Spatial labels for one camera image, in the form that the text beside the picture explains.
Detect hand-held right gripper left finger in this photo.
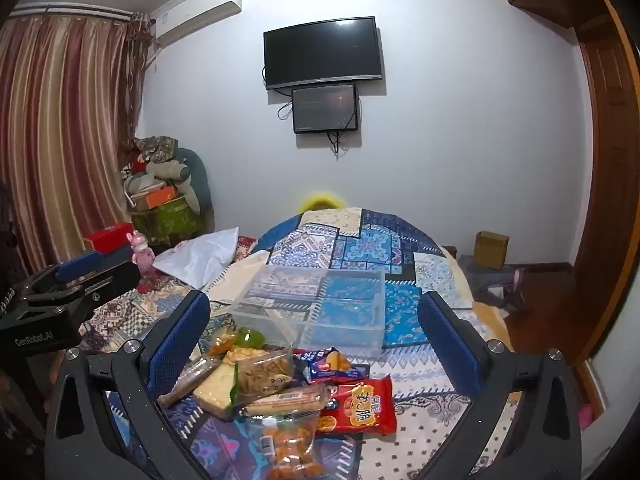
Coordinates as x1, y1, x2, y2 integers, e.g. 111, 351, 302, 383
44, 289, 212, 480

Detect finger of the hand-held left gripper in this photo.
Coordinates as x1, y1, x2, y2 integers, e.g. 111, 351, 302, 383
15, 251, 105, 303
22, 261, 142, 312

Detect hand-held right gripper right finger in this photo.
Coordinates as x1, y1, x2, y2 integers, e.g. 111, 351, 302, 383
417, 290, 584, 480

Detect brown snack packet green edge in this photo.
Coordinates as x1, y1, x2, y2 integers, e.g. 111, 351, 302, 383
228, 348, 297, 412

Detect red snack packet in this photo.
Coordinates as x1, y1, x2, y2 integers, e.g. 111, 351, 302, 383
319, 375, 399, 439

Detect long beige wafer packet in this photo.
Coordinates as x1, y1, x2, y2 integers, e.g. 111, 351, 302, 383
234, 383, 332, 419

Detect blue snack packet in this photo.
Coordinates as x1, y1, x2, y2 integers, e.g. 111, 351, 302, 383
292, 347, 372, 387

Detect clear plastic storage container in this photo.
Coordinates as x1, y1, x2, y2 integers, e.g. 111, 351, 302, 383
229, 265, 387, 359

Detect orange balls snack packet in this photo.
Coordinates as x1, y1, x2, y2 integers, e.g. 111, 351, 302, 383
244, 409, 322, 480

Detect red box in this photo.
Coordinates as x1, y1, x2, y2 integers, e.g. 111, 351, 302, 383
83, 221, 132, 254

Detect pink plush toy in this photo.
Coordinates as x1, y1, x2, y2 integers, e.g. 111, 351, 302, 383
130, 229, 157, 277

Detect small orange snack packet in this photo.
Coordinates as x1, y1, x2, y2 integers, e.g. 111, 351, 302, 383
207, 327, 239, 359

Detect brown bar packet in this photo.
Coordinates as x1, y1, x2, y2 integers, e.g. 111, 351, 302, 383
157, 357, 222, 409

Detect cream cake packet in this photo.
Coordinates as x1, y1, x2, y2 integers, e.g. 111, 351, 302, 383
192, 362, 239, 421

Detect clothes pile on floor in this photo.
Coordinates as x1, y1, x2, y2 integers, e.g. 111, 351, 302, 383
457, 254, 532, 317

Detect yellow chips packet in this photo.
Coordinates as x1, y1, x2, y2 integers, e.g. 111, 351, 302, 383
222, 347, 272, 367

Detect white plastic bag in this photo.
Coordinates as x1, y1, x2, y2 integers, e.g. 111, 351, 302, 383
152, 227, 240, 291

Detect orange box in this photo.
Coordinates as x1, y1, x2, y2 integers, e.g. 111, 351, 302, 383
132, 185, 179, 211

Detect cardboard box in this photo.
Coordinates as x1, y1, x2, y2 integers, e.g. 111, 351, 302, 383
473, 230, 510, 267

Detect red patterned cloth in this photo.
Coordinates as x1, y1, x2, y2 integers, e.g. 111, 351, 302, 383
235, 235, 259, 264

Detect beige plush toy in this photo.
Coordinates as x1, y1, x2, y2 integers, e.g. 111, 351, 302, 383
124, 159, 202, 211

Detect striped red curtain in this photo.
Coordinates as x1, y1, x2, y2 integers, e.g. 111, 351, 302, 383
0, 12, 152, 283

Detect grey plush toy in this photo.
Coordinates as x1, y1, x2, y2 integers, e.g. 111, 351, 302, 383
176, 148, 214, 212

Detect dark patterned cloth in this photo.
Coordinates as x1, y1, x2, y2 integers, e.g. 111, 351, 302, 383
132, 134, 179, 164

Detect yellow round object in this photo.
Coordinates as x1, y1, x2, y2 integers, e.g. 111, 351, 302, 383
299, 190, 347, 211

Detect wooden wardrobe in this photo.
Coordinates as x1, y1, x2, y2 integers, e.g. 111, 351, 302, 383
491, 0, 640, 366

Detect small black monitor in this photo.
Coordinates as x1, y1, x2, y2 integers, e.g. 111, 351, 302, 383
291, 83, 360, 135

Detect white air conditioner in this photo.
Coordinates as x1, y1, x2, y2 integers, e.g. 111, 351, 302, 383
149, 0, 244, 47

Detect black cables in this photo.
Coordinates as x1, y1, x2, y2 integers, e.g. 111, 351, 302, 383
276, 100, 353, 160

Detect curtain rail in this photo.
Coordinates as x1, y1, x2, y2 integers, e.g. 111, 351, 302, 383
9, 3, 135, 24

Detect wall-mounted black television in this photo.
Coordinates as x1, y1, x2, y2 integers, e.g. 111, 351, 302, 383
263, 16, 385, 91

